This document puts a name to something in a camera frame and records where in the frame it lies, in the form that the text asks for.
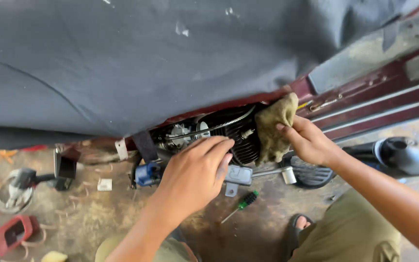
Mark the person's right hand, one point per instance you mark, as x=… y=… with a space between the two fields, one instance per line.
x=309 y=145

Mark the person's left hand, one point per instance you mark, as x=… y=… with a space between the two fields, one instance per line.
x=187 y=178

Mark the olive cleaning rag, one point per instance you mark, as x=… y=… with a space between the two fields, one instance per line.
x=273 y=134

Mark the black ribbed footrest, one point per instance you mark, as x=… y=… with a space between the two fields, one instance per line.
x=311 y=175

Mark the silver kick lever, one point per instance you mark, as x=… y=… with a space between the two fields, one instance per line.
x=288 y=175

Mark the blue plastic part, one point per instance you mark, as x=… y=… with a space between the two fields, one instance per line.
x=146 y=174

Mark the grey metal pedal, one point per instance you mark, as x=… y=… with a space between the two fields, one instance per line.
x=239 y=175

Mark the black finned engine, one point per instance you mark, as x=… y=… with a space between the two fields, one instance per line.
x=244 y=150

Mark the green black screwdriver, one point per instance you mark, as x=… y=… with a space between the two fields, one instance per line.
x=247 y=199

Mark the small white square piece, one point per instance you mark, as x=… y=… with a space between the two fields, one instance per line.
x=104 y=185

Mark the maroon motorcycle body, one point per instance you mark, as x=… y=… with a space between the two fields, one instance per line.
x=376 y=94

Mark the black sandal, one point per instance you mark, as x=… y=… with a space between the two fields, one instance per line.
x=293 y=236

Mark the black exhaust muffler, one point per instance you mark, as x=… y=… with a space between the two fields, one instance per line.
x=402 y=156

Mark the olive trousers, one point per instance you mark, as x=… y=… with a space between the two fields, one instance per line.
x=347 y=233

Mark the black side mirror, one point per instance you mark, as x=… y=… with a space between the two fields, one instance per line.
x=65 y=169

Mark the grey motorcycle seat cover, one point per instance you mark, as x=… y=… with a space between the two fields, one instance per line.
x=122 y=72

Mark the yellow sponge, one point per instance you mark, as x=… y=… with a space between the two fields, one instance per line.
x=53 y=257

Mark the red plastic strip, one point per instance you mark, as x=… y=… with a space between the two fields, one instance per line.
x=33 y=148

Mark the grey metal bracket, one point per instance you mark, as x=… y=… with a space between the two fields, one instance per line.
x=121 y=149

